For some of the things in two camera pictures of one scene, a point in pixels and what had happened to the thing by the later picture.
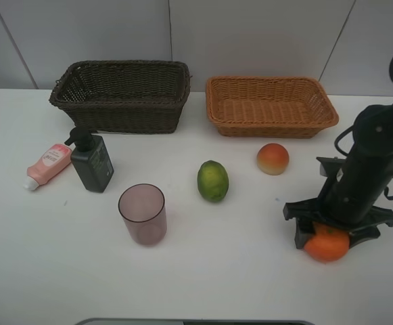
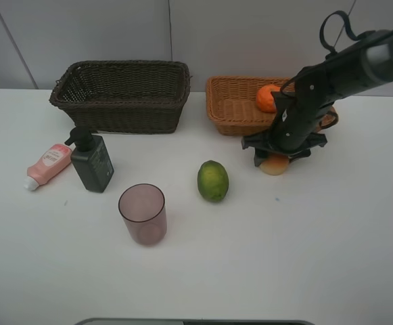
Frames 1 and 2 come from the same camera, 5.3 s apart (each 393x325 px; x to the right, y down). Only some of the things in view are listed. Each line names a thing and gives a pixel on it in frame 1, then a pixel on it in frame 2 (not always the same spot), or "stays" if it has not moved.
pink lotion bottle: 54,160 stays
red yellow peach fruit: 272,159 stays
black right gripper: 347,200 -> 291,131
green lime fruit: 213,181 stays
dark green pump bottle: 90,159 stays
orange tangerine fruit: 328,244 -> 264,99
